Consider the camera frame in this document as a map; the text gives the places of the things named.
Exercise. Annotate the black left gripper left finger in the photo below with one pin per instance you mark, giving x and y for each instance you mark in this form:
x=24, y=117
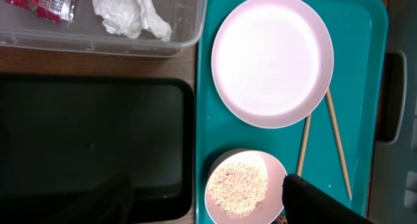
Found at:
x=109, y=203

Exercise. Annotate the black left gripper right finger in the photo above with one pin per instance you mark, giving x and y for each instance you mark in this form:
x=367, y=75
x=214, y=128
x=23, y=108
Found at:
x=306, y=204

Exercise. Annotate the white napkin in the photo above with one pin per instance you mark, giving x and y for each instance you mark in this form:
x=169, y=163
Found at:
x=130, y=17

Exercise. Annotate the red snack wrapper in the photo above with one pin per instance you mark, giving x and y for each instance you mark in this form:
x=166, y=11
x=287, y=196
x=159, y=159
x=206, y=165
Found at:
x=54, y=10

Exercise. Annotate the brown food scrap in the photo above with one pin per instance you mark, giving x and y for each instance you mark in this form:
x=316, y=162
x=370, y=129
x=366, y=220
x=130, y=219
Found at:
x=281, y=219

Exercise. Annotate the wooden chopstick near bowl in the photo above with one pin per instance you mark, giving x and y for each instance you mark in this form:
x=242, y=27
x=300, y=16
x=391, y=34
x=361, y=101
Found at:
x=303, y=146

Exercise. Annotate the teal plastic tray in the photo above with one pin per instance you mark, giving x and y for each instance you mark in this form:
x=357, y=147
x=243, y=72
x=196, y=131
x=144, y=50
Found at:
x=358, y=30

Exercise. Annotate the black tray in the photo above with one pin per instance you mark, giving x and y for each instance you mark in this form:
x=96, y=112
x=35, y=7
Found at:
x=64, y=136

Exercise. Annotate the wooden chopstick near rack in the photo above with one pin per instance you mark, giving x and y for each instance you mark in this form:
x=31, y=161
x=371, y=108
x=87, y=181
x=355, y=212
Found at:
x=339, y=144

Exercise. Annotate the grey plastic dish rack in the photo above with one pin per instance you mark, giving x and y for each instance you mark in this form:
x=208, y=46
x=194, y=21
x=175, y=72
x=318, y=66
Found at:
x=393, y=180

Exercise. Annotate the large white plate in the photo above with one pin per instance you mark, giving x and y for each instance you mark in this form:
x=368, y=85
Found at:
x=272, y=62

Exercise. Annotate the clear plastic bin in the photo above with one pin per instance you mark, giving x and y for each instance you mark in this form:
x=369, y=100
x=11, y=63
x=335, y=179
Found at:
x=22, y=28

